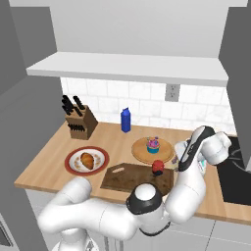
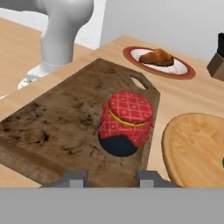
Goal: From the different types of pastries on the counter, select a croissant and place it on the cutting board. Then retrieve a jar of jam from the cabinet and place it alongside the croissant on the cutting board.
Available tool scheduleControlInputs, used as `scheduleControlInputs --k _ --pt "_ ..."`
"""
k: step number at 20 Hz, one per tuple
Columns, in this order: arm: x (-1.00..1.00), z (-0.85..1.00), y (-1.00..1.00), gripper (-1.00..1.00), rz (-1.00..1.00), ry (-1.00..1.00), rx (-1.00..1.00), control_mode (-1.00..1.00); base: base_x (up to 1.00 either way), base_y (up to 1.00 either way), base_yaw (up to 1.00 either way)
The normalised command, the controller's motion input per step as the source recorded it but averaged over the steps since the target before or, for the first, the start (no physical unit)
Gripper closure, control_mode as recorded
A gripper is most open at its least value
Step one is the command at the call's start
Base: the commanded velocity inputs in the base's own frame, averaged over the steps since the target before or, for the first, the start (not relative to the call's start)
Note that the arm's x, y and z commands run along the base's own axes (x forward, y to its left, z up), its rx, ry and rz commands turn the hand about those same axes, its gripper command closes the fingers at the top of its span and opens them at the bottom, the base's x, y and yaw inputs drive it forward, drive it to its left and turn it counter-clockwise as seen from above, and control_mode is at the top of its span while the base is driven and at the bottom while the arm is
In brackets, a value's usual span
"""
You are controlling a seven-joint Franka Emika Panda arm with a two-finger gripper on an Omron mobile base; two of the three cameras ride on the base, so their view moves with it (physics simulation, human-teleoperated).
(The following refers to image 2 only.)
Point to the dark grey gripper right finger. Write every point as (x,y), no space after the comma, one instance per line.
(148,176)

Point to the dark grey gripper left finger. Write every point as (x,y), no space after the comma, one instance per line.
(76,176)

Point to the dark wooden cutting board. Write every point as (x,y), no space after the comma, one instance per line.
(73,122)

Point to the round light wooden board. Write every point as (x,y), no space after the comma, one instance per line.
(195,148)

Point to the jam jar with red cloth lid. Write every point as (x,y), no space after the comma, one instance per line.
(126,122)

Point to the brown croissant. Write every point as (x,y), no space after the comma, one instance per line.
(157,57)

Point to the white plate with red rim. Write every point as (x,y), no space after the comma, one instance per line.
(178,68)

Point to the wooden knife block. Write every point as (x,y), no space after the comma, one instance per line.
(217,62)

